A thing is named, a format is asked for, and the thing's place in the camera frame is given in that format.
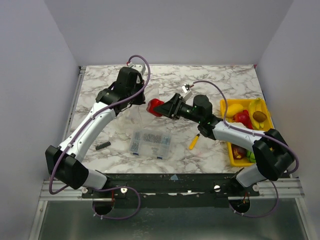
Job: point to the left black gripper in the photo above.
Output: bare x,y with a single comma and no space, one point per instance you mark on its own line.
141,100

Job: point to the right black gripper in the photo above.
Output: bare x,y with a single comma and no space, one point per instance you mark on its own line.
176,106

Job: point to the red bell pepper toy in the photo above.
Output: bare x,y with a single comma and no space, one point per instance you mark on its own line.
152,104

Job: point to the clear zip top bag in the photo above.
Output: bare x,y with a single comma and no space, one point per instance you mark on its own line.
137,116

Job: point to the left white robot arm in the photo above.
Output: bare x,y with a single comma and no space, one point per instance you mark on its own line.
64,162

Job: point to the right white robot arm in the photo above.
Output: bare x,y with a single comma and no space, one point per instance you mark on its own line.
269,148

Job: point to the clear screw organizer box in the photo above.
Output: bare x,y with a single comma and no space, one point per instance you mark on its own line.
150,143

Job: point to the black toothed plastic part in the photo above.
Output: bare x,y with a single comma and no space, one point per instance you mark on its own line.
102,146

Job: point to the red apple toy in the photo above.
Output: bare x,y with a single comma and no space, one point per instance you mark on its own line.
244,118

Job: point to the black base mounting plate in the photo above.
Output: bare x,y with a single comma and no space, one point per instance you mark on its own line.
159,190

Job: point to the dark purple onion toy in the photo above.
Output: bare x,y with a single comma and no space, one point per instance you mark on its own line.
238,152

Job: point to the yellow banana bunch toy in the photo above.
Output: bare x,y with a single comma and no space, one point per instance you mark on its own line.
256,105

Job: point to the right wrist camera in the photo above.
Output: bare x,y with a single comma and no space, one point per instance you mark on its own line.
187,93

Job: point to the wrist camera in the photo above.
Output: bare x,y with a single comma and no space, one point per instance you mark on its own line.
187,93
141,68

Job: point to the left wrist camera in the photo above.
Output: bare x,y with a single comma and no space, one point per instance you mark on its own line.
141,68

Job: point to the yellow handle screwdriver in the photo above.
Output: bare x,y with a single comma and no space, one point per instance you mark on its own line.
194,142

